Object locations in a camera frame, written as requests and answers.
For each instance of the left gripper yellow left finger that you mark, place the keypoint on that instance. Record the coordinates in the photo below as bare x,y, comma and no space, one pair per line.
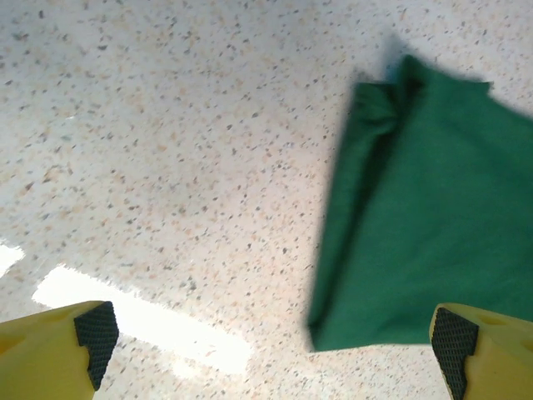
41,354

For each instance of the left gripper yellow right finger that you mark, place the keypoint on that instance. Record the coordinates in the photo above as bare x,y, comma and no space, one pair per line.
499,358

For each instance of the dark green t-shirt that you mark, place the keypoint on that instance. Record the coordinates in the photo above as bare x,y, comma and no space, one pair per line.
437,208

